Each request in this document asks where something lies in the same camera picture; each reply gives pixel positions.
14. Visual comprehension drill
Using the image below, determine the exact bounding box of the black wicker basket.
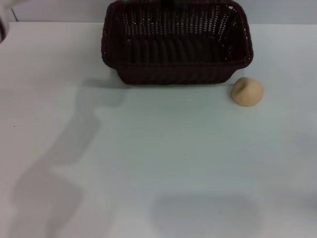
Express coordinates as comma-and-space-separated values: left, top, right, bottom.
100, 0, 255, 86

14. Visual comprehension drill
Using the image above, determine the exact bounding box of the beige bread bun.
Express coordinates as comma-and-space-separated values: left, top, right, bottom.
230, 76, 264, 107

